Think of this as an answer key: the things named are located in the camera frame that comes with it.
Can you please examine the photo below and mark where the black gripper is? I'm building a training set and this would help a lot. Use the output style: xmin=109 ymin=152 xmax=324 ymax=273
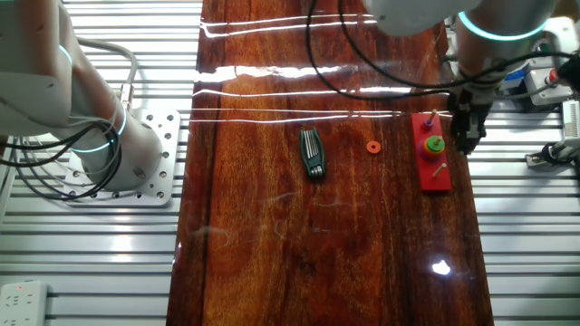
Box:
xmin=451 ymin=88 xmax=494 ymax=156

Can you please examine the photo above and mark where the red Hanoi base with pegs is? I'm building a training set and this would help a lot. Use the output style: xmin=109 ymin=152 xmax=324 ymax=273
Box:
xmin=411 ymin=109 xmax=453 ymax=194

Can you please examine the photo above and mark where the blue white package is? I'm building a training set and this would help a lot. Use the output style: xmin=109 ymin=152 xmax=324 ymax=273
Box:
xmin=503 ymin=62 xmax=530 ymax=92

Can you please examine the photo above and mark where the grey emergency stop box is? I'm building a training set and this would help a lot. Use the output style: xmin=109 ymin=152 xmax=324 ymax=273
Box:
xmin=523 ymin=58 xmax=575 ymax=108

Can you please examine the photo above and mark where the green folding hex key set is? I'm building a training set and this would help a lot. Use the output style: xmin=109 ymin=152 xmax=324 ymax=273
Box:
xmin=299 ymin=128 xmax=327 ymax=181

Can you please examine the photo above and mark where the dark red wooden board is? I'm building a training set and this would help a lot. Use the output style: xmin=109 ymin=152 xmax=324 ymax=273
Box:
xmin=165 ymin=0 xmax=495 ymax=326

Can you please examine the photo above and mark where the white power strip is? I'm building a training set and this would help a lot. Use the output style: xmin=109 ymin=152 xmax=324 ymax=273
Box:
xmin=0 ymin=280 xmax=49 ymax=326

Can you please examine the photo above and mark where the large purple Hanoi ring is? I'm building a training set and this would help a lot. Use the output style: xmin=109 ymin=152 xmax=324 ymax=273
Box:
xmin=418 ymin=138 xmax=443 ymax=161

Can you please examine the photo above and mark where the small silver camera on mount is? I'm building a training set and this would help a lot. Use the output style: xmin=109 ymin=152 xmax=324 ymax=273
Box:
xmin=525 ymin=138 xmax=580 ymax=169

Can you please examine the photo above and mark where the silver ribbed camera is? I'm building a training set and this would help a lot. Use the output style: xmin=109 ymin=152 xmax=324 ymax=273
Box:
xmin=561 ymin=99 xmax=580 ymax=139

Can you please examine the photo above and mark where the long black gripper cable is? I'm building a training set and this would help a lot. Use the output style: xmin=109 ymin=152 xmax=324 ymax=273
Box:
xmin=305 ymin=0 xmax=580 ymax=101

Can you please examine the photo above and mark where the thick grey cable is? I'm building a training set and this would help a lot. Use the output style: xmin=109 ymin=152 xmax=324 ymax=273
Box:
xmin=76 ymin=38 xmax=140 ymax=112

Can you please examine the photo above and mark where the black cable bundle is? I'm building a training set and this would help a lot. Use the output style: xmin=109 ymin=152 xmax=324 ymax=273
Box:
xmin=0 ymin=116 xmax=123 ymax=203

